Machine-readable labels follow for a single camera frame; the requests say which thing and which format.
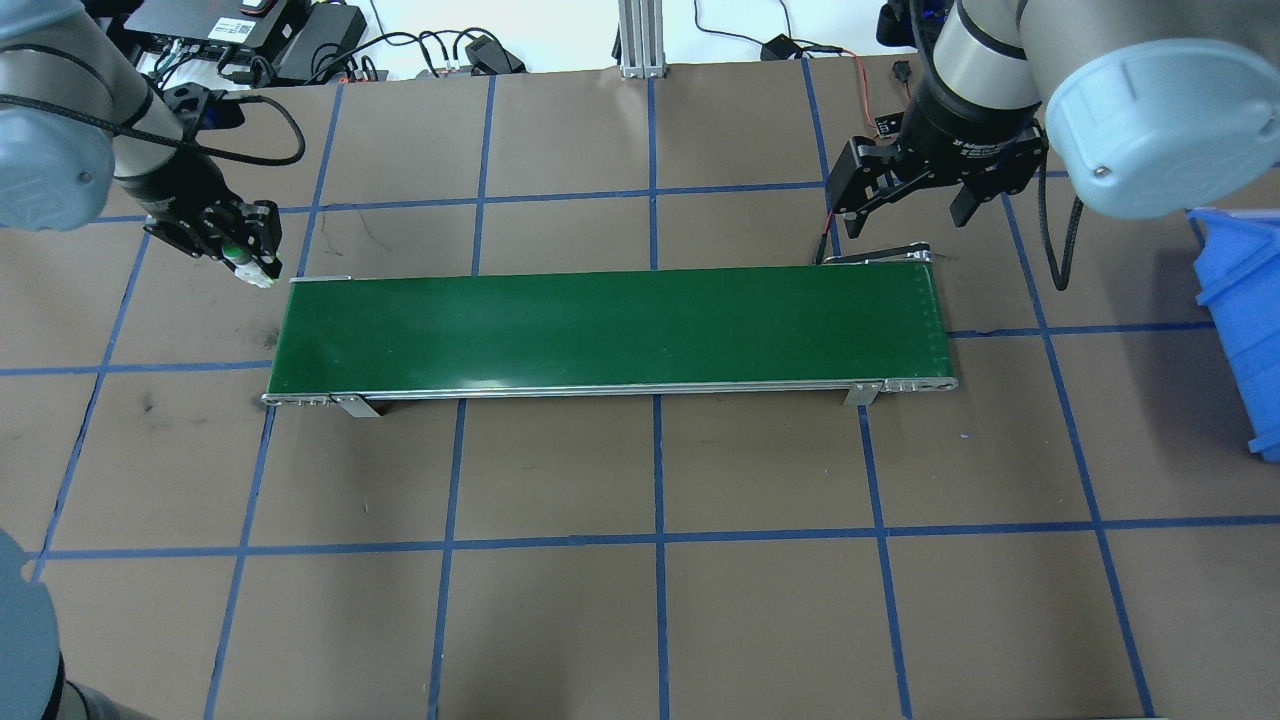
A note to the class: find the green push button white base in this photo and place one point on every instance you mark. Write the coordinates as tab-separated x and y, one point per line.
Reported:
255	272

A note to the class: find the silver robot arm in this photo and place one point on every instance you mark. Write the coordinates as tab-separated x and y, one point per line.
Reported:
1150	120
60	60

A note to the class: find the small black circuit board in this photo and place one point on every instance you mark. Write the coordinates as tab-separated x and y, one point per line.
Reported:
888	125

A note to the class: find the small black connector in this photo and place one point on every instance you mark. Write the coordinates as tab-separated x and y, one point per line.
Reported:
903	71

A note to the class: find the small black power adapter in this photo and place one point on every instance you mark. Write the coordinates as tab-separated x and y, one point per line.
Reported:
780	48

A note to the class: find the black box with white label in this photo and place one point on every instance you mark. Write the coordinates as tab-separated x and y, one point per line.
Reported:
180	25

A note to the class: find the power strip with plugs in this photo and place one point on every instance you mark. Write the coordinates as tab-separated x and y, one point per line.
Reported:
365	70

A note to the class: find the large black power brick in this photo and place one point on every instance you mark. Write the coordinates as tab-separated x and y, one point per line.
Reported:
320	40

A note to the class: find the medium black power brick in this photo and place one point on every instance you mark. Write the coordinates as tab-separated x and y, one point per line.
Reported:
495	55

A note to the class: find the blue plastic bin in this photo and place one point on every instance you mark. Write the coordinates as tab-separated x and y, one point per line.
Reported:
1245	320

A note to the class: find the green belt conveyor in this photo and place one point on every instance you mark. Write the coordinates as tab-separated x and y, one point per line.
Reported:
600	330

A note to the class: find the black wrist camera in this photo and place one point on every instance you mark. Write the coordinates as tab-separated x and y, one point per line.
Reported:
905	22
205	105

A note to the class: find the aluminium profile post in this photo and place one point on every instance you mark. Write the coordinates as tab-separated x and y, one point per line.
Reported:
640	40

